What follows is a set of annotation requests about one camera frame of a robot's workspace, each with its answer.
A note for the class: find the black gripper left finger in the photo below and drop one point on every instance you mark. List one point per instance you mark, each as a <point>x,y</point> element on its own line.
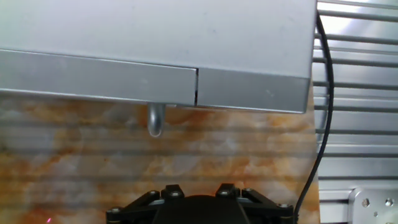
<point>140,205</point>

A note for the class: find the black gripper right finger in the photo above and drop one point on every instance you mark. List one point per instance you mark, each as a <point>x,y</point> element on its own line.
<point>264,208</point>

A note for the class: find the silver microwave oven body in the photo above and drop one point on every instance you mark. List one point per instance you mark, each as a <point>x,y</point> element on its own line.
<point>155,28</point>

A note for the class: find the orange marble pattern mat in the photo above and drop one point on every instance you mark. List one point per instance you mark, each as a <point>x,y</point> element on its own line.
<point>93,155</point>

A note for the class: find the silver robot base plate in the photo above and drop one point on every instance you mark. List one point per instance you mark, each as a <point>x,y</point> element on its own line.
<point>373,205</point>

